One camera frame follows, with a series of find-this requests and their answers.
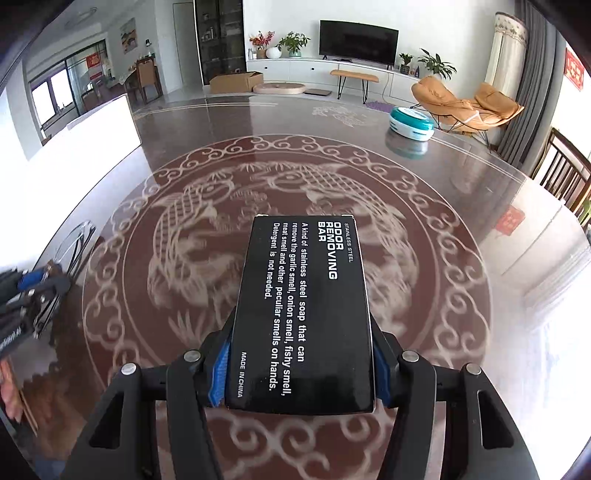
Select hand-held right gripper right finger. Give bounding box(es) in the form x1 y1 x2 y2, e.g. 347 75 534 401
369 320 532 480

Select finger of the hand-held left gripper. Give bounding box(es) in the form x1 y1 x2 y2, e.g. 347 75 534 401
0 264 63 292
0 276 72 324

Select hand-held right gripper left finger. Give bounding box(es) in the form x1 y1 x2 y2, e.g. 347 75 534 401
60 318 236 480

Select black printed box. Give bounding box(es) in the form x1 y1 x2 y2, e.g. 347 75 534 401
224 215 376 414

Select white cardboard container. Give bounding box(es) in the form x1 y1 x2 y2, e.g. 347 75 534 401
25 91 142 162

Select person's left hand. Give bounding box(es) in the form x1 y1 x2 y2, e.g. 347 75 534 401
0 360 21 422

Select brown dining chair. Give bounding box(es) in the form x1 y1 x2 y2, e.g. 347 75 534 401
135 58 163 104

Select teal round tin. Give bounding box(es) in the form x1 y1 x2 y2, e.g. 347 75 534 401
388 105 437 141

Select wooden slatted chair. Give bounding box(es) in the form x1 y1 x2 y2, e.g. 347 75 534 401
531 128 591 217

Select open cardboard box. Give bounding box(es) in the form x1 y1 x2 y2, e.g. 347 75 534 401
209 71 264 94

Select orange lounge chair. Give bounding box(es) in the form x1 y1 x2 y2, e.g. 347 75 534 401
411 75 525 139

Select beige round floor cushion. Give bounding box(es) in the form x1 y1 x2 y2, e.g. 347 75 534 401
255 82 306 96

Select wooden bench with metal legs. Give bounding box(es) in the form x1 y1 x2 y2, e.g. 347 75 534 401
330 69 380 104

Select dark glass display cabinet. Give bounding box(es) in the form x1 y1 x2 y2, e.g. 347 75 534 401
194 0 245 86

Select white television cabinet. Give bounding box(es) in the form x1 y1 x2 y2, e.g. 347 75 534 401
246 55 423 93

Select large-leaf potted plant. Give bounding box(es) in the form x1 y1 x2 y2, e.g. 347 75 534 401
418 47 457 80

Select red and orange flowers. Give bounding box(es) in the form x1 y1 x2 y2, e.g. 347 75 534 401
248 30 275 59

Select black television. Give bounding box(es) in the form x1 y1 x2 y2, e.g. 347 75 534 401
320 19 400 68

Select grey curtain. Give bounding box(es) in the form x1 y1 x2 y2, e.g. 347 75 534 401
499 0 568 162

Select bushy green potted plant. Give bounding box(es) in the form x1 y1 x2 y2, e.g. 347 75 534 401
277 31 311 58

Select covered standing air conditioner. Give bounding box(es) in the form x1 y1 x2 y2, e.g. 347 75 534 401
485 11 528 97

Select framed wall painting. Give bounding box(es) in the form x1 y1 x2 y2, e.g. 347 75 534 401
120 17 138 52

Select red wall decoration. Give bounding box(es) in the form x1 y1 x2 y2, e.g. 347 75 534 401
564 48 585 88

